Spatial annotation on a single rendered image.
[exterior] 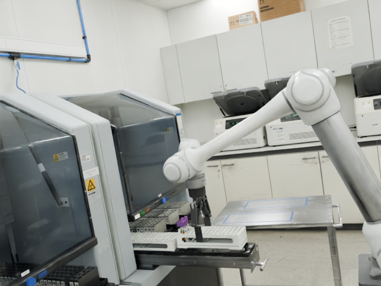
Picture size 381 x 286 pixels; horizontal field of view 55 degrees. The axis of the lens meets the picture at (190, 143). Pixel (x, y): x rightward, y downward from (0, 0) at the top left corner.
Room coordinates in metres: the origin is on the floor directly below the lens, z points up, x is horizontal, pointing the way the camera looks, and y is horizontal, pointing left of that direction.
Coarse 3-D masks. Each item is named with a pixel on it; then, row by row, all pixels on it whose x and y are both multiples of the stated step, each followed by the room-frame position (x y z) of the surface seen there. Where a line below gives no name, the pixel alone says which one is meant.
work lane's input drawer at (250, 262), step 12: (144, 252) 1.65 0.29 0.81; (156, 252) 1.62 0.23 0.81; (168, 252) 1.59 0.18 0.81; (180, 252) 1.56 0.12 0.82; (192, 252) 1.54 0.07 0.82; (204, 252) 1.52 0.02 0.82; (216, 252) 1.53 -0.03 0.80; (228, 252) 1.51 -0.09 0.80; (240, 252) 1.49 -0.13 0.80; (252, 252) 1.46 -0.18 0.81; (156, 264) 1.61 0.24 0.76; (168, 264) 1.58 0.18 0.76; (180, 264) 1.56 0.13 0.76; (192, 264) 1.53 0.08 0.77; (204, 264) 1.51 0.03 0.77; (216, 264) 1.48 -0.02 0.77; (228, 264) 1.46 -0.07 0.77; (240, 264) 1.43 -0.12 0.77; (252, 264) 1.44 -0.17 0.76; (264, 264) 1.45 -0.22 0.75
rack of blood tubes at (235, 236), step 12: (192, 228) 1.62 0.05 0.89; (204, 228) 1.60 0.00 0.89; (216, 228) 1.57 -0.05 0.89; (228, 228) 1.55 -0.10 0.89; (240, 228) 1.52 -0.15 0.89; (180, 240) 1.57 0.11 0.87; (192, 240) 1.57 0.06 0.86; (204, 240) 1.56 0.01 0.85; (216, 240) 1.58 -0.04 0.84; (228, 240) 1.56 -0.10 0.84; (240, 240) 1.46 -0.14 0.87
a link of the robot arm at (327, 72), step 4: (320, 68) 1.35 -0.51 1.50; (324, 68) 1.34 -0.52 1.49; (324, 72) 1.32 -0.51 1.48; (328, 72) 1.32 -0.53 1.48; (328, 76) 1.31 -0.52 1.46; (332, 76) 1.32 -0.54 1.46; (332, 80) 1.32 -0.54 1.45; (332, 84) 1.32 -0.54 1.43; (284, 92) 1.39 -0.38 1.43; (288, 100) 1.37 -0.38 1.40
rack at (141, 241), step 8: (136, 240) 1.67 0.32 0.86; (144, 240) 1.65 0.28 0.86; (152, 240) 1.64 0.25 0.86; (160, 240) 1.62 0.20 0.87; (168, 240) 1.61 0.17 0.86; (136, 248) 1.67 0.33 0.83; (144, 248) 1.65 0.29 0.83; (152, 248) 1.64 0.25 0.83; (160, 248) 1.67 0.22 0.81; (168, 248) 1.60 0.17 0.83; (176, 248) 1.61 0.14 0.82
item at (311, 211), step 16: (224, 208) 2.11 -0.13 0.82; (240, 208) 2.05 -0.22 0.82; (256, 208) 2.00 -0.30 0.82; (272, 208) 1.96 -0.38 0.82; (288, 208) 1.91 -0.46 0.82; (304, 208) 1.87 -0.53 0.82; (320, 208) 1.82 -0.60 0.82; (224, 224) 1.82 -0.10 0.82; (240, 224) 1.78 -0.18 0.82; (256, 224) 1.75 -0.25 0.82; (272, 224) 1.71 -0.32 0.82; (288, 224) 1.68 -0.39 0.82; (304, 224) 1.66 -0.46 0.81; (320, 224) 1.63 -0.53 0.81; (336, 224) 1.67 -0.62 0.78; (336, 240) 2.01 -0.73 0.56; (336, 256) 1.62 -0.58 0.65; (240, 272) 2.22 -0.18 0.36; (336, 272) 1.62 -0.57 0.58
